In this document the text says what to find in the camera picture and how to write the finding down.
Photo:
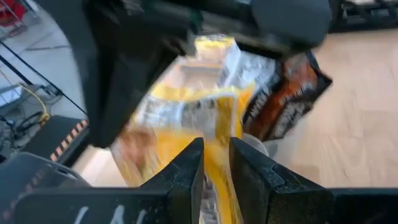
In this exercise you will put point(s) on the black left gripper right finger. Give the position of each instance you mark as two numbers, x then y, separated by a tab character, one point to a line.
295	205

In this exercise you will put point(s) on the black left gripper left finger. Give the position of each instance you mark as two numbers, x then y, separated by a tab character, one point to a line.
124	208

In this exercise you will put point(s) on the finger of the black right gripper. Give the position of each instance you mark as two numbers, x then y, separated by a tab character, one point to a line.
118	87

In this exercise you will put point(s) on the yellow creamy chicken ramen pack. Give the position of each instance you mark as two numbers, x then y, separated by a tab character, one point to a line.
217	49
186	118

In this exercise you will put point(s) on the black fire noodle ramen pack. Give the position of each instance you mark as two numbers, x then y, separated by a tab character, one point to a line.
289	93

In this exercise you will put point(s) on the black hazard-striped floor mat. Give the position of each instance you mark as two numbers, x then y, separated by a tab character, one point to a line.
53	133

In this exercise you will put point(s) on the dark gray plastic bin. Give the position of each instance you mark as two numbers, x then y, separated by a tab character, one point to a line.
31	171

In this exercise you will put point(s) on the red basket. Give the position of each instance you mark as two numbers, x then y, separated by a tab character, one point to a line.
12	9

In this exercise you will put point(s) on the black metal table frame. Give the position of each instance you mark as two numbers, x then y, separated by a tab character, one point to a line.
363	18

